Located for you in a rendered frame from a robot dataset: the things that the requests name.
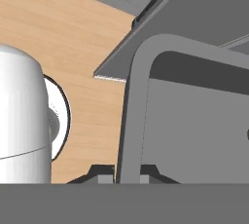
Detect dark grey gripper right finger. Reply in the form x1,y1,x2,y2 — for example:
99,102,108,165
139,164,181,185

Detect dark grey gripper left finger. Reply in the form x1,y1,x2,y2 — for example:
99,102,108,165
65,164,117,185

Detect grey freezer door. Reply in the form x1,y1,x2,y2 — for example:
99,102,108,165
92,0,249,84

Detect grey fridge door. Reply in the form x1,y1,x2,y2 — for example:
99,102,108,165
139,77,249,185

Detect white disc with black rim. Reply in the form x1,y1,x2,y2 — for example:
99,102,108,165
43,74,72,162

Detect white rounded cylinder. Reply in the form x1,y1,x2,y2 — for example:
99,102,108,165
0,44,61,185

